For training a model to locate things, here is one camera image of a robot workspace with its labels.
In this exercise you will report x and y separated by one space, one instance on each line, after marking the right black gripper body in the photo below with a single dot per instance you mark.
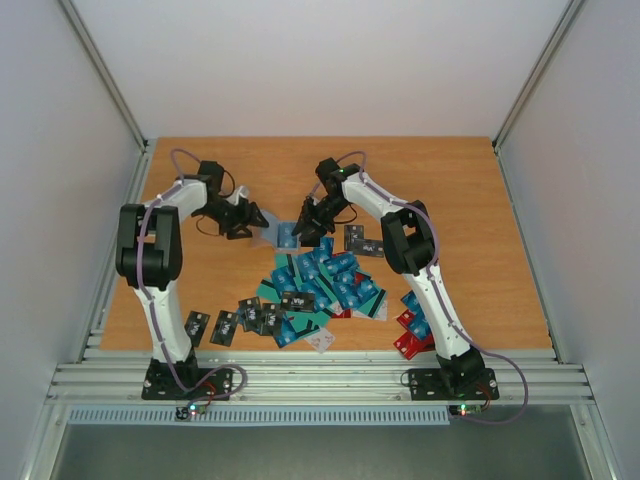
314 220

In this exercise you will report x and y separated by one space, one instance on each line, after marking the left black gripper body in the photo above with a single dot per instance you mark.
231 216

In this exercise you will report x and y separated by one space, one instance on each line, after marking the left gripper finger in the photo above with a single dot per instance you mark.
239 233
256 217

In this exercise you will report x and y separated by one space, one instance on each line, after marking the black vip membership card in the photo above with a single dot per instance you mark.
298 301

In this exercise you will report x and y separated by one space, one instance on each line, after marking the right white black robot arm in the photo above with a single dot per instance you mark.
411 249

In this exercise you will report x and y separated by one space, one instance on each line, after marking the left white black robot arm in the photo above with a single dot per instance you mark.
149 256

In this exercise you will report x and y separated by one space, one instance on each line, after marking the black card top right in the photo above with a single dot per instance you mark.
352 232

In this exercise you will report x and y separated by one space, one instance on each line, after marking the teal card magnetic stripe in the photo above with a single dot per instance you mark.
267 291

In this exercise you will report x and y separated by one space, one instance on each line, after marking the black card far right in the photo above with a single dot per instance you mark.
369 247

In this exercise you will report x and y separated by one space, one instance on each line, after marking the far left black vip card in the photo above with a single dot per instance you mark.
195 326

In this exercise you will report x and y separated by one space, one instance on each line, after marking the white card with red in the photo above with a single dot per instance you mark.
321 340

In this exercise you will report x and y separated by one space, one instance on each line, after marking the blue card right edge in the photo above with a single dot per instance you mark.
416 324

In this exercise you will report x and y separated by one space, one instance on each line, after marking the red card front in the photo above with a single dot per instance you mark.
409 346

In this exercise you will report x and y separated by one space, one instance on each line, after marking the left small circuit board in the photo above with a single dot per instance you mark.
189 412

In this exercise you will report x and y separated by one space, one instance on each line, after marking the small circuit board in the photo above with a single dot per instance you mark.
189 412
465 409

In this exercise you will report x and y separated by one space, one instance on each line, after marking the right small circuit board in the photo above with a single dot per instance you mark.
465 409

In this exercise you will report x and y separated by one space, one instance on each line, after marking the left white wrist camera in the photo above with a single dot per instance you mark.
239 195

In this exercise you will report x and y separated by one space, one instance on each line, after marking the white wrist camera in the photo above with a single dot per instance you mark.
310 202
239 195

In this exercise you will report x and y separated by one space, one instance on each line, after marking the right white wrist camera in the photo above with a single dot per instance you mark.
310 202

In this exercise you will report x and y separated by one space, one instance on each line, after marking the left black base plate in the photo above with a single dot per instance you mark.
215 385

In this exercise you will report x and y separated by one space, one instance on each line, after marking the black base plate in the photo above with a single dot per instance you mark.
215 385
430 384

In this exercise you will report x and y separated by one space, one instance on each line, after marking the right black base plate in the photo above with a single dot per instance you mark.
430 384

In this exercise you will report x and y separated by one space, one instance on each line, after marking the grey slotted cable duct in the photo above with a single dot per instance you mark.
261 416

